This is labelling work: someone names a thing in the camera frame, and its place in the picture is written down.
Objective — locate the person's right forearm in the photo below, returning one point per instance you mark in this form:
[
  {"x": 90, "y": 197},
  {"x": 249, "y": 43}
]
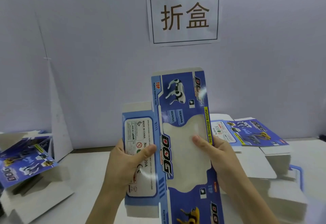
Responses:
[{"x": 254, "y": 208}]

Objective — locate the stack of boxes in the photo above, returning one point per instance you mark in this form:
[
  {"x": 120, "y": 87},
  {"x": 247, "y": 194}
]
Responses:
[{"x": 254, "y": 132}]

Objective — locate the person's left forearm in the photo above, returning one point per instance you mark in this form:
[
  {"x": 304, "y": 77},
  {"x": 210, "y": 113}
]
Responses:
[{"x": 104, "y": 210}]

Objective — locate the black object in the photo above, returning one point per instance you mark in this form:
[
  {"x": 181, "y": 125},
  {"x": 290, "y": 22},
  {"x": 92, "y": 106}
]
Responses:
[{"x": 323, "y": 138}]

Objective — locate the person's right hand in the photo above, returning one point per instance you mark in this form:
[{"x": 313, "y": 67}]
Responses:
[{"x": 224, "y": 162}]

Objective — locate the person's left hand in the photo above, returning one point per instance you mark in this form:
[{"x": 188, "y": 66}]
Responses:
[{"x": 119, "y": 168}]

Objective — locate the white paper wall sign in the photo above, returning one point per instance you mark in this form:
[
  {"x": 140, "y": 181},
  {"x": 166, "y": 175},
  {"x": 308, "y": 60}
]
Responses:
[{"x": 184, "y": 37}]

